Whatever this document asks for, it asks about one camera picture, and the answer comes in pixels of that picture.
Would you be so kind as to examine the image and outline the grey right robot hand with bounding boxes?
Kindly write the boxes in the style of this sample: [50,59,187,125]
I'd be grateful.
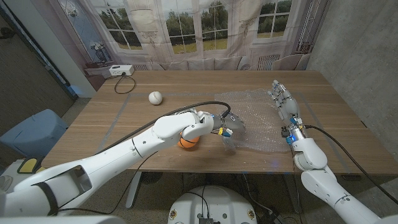
[267,79,307,146]

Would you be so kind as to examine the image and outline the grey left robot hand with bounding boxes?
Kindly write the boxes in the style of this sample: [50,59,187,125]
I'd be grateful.
[213,111,247,155]

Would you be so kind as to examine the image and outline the clear bubble wrap sheet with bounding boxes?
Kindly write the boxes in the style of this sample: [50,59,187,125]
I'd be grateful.
[214,88,292,153]

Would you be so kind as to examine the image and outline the orange mini basketball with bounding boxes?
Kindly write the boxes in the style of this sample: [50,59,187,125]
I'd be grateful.
[177,132,200,149]

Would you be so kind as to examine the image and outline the white baseball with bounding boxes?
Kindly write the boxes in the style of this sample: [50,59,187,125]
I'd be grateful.
[148,91,164,106]

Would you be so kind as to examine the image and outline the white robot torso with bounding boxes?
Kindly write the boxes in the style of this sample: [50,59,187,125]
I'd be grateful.
[167,185,258,224]

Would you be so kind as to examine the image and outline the grey table leg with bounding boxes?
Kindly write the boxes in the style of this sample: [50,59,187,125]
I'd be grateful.
[282,174,304,214]

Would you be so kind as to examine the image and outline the printed window backdrop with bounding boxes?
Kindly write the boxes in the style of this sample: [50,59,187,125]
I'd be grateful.
[57,0,330,72]

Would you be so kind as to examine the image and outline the white table leg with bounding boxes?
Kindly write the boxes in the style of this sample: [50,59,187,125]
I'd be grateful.
[125,171,142,209]

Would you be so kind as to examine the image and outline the white power strip box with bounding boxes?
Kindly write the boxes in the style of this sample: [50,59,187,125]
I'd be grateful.
[109,64,135,77]

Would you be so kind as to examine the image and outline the yellow black foot pedal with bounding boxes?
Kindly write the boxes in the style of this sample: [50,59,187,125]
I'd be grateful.
[17,157,39,174]

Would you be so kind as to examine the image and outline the white floor board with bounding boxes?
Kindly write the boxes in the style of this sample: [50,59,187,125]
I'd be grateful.
[0,158,41,194]

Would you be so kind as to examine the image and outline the grey sneaker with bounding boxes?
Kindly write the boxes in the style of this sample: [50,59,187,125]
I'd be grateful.
[0,175,14,193]

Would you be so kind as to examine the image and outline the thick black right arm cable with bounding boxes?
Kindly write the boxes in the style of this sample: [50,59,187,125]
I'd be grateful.
[305,124,398,205]

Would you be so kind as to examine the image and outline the black floor cable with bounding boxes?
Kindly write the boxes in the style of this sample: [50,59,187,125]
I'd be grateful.
[242,174,282,224]

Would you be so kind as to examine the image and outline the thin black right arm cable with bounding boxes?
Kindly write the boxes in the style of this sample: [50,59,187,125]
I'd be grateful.
[287,144,302,215]

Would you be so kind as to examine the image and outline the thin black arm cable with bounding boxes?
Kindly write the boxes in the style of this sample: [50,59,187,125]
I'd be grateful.
[287,144,302,215]
[57,151,159,215]

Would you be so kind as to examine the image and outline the black torso cable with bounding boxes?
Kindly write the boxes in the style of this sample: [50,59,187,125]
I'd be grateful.
[185,185,210,219]

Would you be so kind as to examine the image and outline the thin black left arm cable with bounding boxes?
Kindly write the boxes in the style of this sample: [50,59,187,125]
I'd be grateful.
[57,151,159,215]

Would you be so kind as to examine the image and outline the black power strip cable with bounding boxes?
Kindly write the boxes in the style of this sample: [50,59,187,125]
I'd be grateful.
[113,74,137,95]

